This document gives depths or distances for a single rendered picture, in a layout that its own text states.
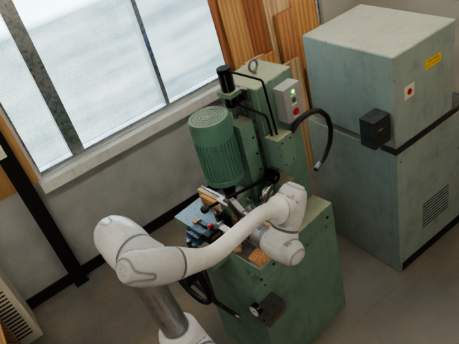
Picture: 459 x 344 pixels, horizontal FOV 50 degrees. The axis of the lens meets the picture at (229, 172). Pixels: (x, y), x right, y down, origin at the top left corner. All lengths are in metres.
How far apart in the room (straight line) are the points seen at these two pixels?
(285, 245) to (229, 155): 0.48
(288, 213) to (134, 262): 0.58
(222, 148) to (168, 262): 0.70
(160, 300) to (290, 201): 0.55
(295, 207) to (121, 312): 1.96
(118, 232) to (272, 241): 0.57
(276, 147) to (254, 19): 1.70
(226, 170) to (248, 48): 1.67
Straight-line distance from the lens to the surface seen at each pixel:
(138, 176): 3.57
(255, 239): 1.81
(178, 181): 3.76
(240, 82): 2.06
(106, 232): 1.51
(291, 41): 3.72
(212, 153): 1.97
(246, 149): 2.08
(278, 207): 1.66
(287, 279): 2.40
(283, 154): 2.07
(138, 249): 1.40
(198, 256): 1.48
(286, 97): 2.02
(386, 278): 3.14
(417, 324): 2.95
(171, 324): 1.80
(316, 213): 2.39
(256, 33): 3.62
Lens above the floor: 2.41
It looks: 35 degrees down
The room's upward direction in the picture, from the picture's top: 16 degrees counter-clockwise
